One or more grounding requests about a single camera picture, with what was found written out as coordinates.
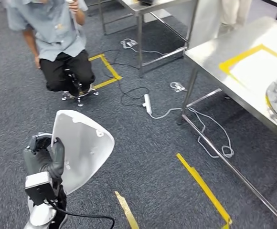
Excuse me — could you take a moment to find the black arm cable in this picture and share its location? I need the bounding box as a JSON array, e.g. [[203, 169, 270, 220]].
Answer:
[[46, 199, 116, 229]]

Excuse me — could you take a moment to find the yellow tape outline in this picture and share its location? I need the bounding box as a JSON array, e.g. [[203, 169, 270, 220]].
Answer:
[[218, 43, 277, 110]]

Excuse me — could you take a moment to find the white power strip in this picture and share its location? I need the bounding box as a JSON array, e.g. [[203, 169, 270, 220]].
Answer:
[[142, 93, 153, 116]]

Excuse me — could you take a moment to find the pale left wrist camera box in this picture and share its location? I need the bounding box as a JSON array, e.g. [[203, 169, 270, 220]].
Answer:
[[24, 171, 57, 206]]

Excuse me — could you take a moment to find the white power cable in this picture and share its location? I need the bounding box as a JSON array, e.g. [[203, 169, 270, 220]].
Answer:
[[150, 106, 235, 159]]

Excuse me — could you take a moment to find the white plastic cover part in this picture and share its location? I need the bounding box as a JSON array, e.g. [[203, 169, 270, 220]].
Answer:
[[51, 110, 115, 195]]

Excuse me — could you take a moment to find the person's left hand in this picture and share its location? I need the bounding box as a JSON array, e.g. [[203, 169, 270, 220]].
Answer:
[[66, 0, 80, 13]]

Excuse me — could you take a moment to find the person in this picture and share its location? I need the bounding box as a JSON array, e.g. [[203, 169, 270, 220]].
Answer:
[[3, 0, 96, 98], [218, 0, 253, 35]]

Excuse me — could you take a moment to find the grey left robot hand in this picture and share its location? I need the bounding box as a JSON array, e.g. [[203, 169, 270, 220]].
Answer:
[[23, 133, 65, 181]]

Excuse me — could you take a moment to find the steel workbench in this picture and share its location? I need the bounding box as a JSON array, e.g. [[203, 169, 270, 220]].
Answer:
[[176, 16, 277, 229]]

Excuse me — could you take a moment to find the black power cable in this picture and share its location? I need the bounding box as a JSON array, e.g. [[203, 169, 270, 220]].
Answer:
[[102, 48, 151, 108]]

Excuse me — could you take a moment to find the steel table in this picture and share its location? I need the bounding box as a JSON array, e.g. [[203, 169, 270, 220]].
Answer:
[[98, 0, 200, 79]]

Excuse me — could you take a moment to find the yellow tape rectangle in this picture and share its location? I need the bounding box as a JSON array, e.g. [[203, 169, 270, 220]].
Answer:
[[88, 53, 123, 91]]

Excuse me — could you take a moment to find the yellow tape strip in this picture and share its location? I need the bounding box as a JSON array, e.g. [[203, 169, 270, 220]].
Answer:
[[176, 152, 233, 229], [114, 190, 141, 229]]

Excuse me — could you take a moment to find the white cable bundle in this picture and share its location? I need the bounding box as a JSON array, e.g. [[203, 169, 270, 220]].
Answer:
[[120, 38, 166, 56], [170, 81, 187, 94]]

